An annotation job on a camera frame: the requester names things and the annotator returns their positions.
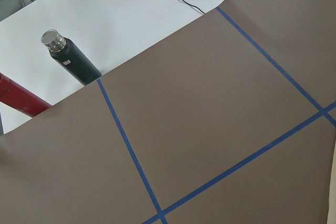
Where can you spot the black steel-capped water bottle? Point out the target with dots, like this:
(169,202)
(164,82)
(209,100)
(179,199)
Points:
(70,57)

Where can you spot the red water bottle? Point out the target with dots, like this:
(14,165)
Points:
(20,99)

